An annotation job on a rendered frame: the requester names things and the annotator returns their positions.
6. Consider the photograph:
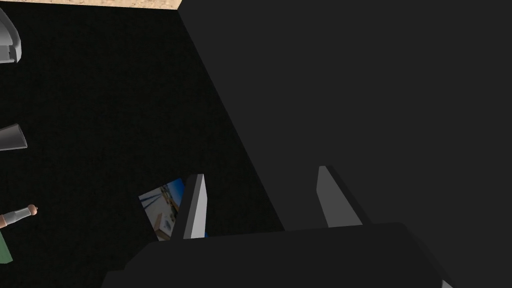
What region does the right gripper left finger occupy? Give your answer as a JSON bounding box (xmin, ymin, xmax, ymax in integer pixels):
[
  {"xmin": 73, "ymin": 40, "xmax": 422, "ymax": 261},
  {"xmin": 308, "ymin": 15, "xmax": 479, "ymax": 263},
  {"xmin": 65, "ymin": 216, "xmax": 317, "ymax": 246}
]
[{"xmin": 171, "ymin": 173, "xmax": 208, "ymax": 241}]

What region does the grey rounded object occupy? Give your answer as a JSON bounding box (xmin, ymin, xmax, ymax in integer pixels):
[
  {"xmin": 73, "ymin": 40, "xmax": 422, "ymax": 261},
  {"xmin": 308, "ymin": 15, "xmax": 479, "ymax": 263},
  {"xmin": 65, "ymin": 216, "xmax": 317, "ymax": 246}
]
[{"xmin": 0, "ymin": 7, "xmax": 23, "ymax": 65}]

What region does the blue and white book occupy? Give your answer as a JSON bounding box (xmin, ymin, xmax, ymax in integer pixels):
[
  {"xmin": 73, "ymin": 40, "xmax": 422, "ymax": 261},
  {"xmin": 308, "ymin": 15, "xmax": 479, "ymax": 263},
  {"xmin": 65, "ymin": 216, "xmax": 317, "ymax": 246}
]
[{"xmin": 138, "ymin": 177, "xmax": 209, "ymax": 242}]

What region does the grey wedge-shaped object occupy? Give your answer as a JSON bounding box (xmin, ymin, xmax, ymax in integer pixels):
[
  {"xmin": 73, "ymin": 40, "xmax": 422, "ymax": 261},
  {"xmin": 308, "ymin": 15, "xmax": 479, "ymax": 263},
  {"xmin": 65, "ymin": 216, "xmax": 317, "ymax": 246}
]
[{"xmin": 0, "ymin": 123, "xmax": 29, "ymax": 152}]

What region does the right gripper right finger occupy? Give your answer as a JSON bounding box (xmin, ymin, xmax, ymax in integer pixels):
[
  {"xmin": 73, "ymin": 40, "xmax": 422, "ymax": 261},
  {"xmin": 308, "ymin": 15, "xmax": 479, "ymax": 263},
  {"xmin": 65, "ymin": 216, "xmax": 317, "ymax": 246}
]
[{"xmin": 315, "ymin": 165, "xmax": 372, "ymax": 229}]

